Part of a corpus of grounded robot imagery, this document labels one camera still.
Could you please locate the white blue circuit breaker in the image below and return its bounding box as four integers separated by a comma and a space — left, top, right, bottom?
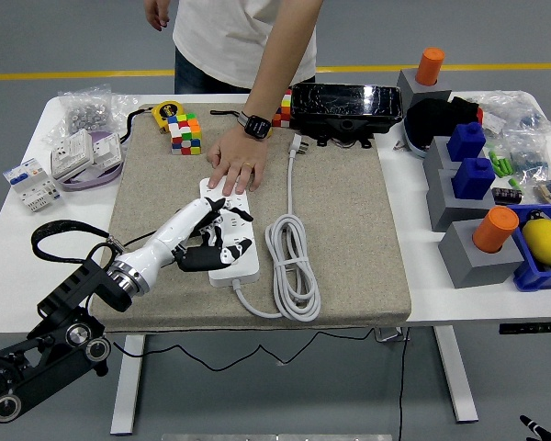
2, 157, 65, 214

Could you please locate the blue plastic bin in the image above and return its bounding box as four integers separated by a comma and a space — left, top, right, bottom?
504, 203, 551, 293

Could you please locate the metal under-table bracket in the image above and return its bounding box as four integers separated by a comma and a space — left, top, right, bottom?
374, 326, 410, 344

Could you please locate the black component strip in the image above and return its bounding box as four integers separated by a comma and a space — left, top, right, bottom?
491, 186, 525, 207

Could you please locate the clear bag of blue parts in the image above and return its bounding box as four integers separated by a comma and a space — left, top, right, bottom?
509, 130, 551, 183

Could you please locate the colourful puzzle cube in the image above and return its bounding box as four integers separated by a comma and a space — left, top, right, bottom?
166, 112, 205, 156
270, 88, 295, 129

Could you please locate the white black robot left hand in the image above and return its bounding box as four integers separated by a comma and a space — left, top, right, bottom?
127, 196, 254, 294

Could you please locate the black wristwatch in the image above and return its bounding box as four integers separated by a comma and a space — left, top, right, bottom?
239, 109, 274, 141

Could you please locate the grey block with hole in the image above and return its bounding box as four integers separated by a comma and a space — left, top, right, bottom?
397, 68, 454, 109
425, 168, 498, 233
438, 219, 526, 290
422, 136, 461, 174

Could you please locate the person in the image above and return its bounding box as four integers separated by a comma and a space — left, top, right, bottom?
172, 0, 319, 96

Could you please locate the person's right hand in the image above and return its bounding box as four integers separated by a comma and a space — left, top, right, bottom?
142, 0, 172, 33

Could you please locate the thin black adapter cord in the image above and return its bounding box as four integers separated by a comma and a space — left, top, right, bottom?
112, 228, 380, 373

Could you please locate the black cap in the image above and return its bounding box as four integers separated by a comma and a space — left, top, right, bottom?
404, 96, 481, 151

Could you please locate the yellow lemon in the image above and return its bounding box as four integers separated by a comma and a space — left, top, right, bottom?
521, 219, 551, 267

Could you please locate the person's left hand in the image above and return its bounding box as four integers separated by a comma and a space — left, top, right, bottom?
206, 123, 269, 197

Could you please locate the black power adapter plug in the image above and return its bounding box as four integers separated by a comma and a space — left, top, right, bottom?
176, 244, 224, 274

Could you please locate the pile of green plastic pieces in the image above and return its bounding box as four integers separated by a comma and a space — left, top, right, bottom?
488, 151, 516, 178

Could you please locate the clear bag of metal nuts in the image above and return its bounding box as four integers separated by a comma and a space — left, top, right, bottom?
43, 83, 132, 144

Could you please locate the white power strip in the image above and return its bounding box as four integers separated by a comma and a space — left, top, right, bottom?
198, 176, 262, 288

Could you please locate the yellow round tape measure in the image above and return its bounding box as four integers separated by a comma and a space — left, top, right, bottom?
120, 99, 186, 144

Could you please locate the black hanging cable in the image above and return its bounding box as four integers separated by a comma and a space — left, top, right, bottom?
397, 326, 410, 441

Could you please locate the blue stepped plastic block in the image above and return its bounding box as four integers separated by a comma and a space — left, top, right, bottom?
446, 121, 488, 163
450, 157, 497, 200

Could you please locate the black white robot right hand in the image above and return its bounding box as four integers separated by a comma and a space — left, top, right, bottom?
518, 414, 551, 441

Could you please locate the white table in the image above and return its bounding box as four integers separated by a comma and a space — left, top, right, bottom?
0, 90, 551, 337

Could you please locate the large clear plastic bag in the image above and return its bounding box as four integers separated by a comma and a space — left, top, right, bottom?
478, 90, 551, 140

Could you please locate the grey-brown mat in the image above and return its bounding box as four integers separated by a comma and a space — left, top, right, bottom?
89, 101, 413, 333

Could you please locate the purple band loop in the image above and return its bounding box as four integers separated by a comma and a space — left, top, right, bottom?
57, 130, 126, 192

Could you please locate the white round bowl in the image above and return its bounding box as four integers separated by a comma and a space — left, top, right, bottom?
402, 117, 431, 160

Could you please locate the white table leg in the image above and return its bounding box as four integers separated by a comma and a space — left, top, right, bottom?
109, 334, 146, 435
433, 325, 480, 424

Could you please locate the black device with glossy screen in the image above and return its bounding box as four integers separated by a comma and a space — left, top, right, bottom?
291, 82, 405, 150

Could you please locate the orange plastic cylinder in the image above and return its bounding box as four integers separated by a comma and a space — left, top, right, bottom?
472, 205, 521, 254
415, 47, 447, 87

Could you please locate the black table control panel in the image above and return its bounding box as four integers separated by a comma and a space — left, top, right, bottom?
499, 322, 551, 335

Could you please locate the white power strip cord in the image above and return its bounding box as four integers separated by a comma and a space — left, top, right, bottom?
233, 132, 323, 322

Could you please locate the white wall socket panel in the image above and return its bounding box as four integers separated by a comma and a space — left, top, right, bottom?
89, 130, 123, 169
50, 128, 96, 181

